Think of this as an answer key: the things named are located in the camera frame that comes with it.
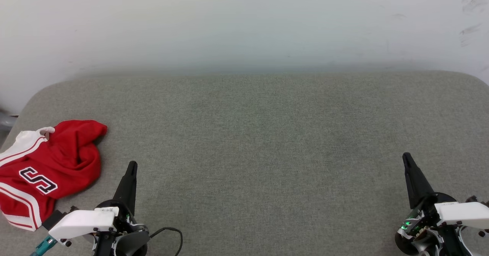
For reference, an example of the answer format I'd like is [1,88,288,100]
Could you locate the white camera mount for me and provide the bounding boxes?
[48,207,120,246]
[435,201,489,230]

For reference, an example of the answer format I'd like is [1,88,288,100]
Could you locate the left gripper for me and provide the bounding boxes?
[94,160,150,256]

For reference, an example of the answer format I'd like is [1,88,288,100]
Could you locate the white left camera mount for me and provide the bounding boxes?
[48,207,120,246]

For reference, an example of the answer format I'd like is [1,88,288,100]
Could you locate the thin black cable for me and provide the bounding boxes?
[149,227,183,256]

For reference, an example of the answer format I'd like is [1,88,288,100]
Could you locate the red Bulls basketball jersey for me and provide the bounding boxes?
[0,120,108,232]

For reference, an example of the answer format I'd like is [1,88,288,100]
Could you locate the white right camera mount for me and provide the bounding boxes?
[435,201,489,230]

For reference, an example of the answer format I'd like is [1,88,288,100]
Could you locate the teal cable connector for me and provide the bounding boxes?
[30,235,58,256]

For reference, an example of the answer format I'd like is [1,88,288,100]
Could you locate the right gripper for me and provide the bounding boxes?
[395,152,470,256]

